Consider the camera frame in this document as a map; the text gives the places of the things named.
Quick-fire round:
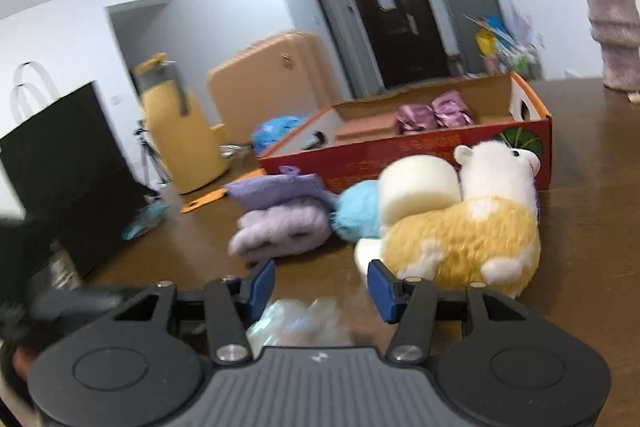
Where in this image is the lilac fuzzy headband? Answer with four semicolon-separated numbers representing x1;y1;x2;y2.
228;198;332;263

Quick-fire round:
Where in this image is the light blue plush toy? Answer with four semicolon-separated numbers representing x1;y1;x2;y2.
331;180;381;244

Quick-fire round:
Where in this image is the yellow white alpaca plush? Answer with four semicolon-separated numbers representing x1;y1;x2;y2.
354;141;541;298

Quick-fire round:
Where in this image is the purple towel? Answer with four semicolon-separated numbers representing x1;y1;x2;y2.
224;167;338;211

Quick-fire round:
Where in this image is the pink satin bow scrunchie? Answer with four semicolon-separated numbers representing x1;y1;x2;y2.
396;90;474;134

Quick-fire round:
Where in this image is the orange cardboard flap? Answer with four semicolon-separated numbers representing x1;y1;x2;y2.
180;187;228;213

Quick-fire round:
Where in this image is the black monitor screen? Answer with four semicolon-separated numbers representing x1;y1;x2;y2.
1;83;146;277

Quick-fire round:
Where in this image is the blue tissue pack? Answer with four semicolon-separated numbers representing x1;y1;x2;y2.
252;115;306;155

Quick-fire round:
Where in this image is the orange red cardboard box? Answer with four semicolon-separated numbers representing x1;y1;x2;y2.
258;72;552;194

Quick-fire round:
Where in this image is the pink ribbed suitcase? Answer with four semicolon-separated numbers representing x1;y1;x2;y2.
207;29;344;143

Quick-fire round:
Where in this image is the dark brown entrance door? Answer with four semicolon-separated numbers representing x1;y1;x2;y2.
355;0;450;89

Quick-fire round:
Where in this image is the cluttered storage trolley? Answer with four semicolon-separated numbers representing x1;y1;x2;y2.
457;0;541;80

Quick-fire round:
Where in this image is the pink textured vase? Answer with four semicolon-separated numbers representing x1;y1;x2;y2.
586;0;639;92

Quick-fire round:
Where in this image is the black camera tripod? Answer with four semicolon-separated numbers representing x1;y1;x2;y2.
134;120;171;185

